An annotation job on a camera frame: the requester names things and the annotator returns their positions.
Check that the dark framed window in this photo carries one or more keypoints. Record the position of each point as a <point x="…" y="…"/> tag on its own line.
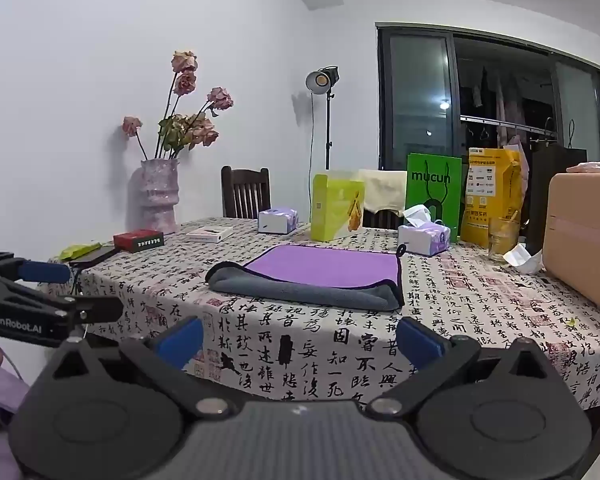
<point x="415" y="95"/>

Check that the black paper bag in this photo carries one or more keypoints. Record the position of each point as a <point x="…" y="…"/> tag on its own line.
<point x="545" y="195"/>

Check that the red and black box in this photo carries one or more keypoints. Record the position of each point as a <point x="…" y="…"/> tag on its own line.
<point x="138" y="241"/>

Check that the flat white box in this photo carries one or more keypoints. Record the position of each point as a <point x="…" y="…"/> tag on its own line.
<point x="210" y="233"/>

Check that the clear glass cup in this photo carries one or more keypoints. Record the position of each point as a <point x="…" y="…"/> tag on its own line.
<point x="504" y="242"/>

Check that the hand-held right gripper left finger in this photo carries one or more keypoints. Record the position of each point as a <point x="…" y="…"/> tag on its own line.
<point x="180" y="342"/>

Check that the purple white tissue pack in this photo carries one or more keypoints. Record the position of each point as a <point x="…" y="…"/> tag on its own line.
<point x="425" y="240"/>
<point x="277" y="221"/>

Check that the green paper bag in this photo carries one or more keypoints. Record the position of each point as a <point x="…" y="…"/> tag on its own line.
<point x="432" y="180"/>

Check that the pink packet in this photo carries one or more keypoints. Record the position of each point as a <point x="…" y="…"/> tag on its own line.
<point x="597" y="167"/>

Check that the dark wooden chair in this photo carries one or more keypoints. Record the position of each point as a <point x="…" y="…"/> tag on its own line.
<point x="245" y="192"/>
<point x="382" y="220"/>

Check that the studio light on stand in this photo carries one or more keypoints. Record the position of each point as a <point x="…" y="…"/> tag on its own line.
<point x="322" y="80"/>

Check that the pink speckled vase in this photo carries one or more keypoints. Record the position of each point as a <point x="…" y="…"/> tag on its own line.
<point x="155" y="200"/>

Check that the cream cloth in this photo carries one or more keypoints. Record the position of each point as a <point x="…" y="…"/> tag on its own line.
<point x="385" y="187"/>

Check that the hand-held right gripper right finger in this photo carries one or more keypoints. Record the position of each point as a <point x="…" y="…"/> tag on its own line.
<point x="422" y="342"/>

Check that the yellow-green cardboard box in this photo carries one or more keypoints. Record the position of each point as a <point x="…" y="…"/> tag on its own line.
<point x="332" y="207"/>

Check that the hanging clothes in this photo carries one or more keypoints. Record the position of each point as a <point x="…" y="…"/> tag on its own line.
<point x="505" y="105"/>

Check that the tan case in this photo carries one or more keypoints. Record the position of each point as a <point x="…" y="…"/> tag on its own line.
<point x="582" y="240"/>

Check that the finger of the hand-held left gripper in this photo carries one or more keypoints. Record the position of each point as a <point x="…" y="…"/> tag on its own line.
<point x="97" y="310"/>
<point x="45" y="271"/>

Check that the green plastic packet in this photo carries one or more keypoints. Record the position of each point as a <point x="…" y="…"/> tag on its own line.
<point x="80" y="250"/>

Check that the dried pink roses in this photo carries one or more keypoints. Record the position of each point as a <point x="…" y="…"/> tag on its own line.
<point x="187" y="127"/>

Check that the yellow paper bag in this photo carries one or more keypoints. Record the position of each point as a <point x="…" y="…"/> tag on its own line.
<point x="490" y="190"/>

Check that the crumpled white paper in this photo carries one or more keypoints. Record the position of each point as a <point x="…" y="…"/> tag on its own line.
<point x="524" y="259"/>

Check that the black phone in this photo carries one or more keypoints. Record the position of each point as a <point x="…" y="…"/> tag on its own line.
<point x="94" y="256"/>

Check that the purple and grey towel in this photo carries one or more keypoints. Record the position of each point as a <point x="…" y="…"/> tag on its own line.
<point x="320" y="266"/>

